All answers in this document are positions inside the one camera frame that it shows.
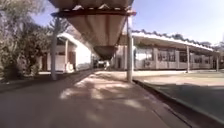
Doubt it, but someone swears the white building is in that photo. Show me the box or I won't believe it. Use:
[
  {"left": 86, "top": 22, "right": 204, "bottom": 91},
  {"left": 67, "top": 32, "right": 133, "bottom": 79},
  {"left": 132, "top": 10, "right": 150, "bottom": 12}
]
[{"left": 38, "top": 32, "right": 96, "bottom": 73}]

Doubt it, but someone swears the covered walkway roof with posts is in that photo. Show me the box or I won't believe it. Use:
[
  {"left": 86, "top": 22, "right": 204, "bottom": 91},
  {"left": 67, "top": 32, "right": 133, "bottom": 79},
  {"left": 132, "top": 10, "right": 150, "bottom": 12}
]
[{"left": 48, "top": 0, "right": 138, "bottom": 83}]

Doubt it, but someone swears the brown concrete path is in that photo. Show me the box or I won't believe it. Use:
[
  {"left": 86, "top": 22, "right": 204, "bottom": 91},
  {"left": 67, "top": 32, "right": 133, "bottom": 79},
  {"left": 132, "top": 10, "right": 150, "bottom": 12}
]
[{"left": 0, "top": 69, "right": 194, "bottom": 128}]

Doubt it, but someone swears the long low building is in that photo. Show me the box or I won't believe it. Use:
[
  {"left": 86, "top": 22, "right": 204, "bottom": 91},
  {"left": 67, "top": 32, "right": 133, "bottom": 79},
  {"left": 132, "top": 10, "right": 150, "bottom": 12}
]
[{"left": 113, "top": 29, "right": 224, "bottom": 72}]

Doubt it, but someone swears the concrete kerb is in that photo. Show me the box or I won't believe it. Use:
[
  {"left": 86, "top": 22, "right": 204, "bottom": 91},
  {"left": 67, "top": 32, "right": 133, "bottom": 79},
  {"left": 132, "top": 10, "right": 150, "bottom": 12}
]
[{"left": 132, "top": 78, "right": 224, "bottom": 128}]

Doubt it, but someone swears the clump of trees and bushes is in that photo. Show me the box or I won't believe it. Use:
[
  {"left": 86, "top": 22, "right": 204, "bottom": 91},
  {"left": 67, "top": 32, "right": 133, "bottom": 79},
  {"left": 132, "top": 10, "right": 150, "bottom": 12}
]
[{"left": 0, "top": 0, "right": 68, "bottom": 83}]

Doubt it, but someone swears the flat grey yard ground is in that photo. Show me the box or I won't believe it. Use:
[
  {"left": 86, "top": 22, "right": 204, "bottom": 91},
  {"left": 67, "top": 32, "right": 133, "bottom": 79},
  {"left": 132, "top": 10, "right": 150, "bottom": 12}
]
[{"left": 133, "top": 69, "right": 224, "bottom": 123}]

